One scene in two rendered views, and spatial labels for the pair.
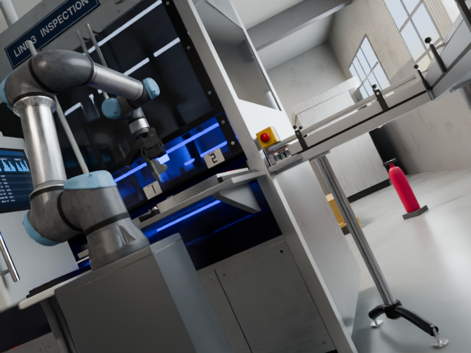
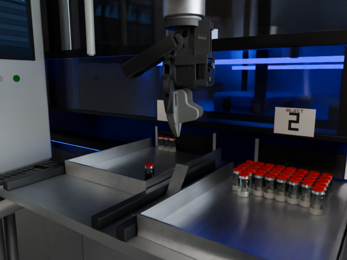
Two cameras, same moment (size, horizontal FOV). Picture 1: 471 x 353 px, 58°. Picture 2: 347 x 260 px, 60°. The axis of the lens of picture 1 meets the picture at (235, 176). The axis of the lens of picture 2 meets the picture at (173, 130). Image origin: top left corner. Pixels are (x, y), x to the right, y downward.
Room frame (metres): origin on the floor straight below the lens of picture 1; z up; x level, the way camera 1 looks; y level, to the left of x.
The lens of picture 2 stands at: (1.13, 0.13, 1.12)
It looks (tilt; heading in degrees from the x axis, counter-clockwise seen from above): 10 degrees down; 16
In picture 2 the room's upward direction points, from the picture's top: straight up
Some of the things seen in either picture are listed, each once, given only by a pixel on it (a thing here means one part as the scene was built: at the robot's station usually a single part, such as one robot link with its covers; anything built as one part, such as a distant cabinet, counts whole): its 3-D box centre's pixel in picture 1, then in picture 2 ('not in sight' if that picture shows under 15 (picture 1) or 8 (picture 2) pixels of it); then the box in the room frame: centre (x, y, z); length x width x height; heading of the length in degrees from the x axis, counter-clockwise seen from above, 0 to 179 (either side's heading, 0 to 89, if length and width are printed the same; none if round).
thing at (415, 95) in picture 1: (342, 123); not in sight; (1.81, -0.51, 0.92); 0.69 x 0.15 x 0.16; 71
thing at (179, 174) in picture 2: not in sight; (161, 188); (1.64, 0.30, 0.91); 0.14 x 0.03 x 0.06; 160
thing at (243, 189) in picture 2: not in sight; (243, 184); (1.71, 0.15, 0.90); 0.02 x 0.02 x 0.05
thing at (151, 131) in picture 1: (149, 145); (187, 55); (1.67, 0.26, 1.16); 0.09 x 0.08 x 0.12; 87
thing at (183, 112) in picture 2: (158, 169); (183, 114); (1.66, 0.26, 1.05); 0.06 x 0.03 x 0.09; 87
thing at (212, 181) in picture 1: (207, 188); (259, 206); (1.63, 0.12, 0.90); 0.34 x 0.26 x 0.04; 160
